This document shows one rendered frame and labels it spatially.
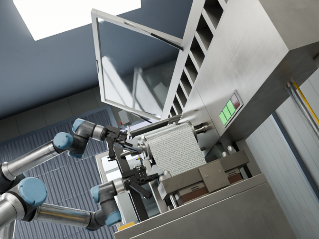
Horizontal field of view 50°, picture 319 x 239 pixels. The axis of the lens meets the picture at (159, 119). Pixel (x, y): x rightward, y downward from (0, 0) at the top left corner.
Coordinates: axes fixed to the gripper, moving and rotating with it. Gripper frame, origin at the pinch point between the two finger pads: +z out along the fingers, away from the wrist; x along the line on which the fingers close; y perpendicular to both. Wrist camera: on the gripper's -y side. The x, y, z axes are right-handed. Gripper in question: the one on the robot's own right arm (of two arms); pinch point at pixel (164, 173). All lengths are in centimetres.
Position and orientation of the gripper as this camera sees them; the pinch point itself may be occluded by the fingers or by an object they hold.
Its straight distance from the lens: 168.8
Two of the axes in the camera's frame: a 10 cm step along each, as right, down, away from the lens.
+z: 9.2, -3.1, 2.3
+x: -1.0, 3.8, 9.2
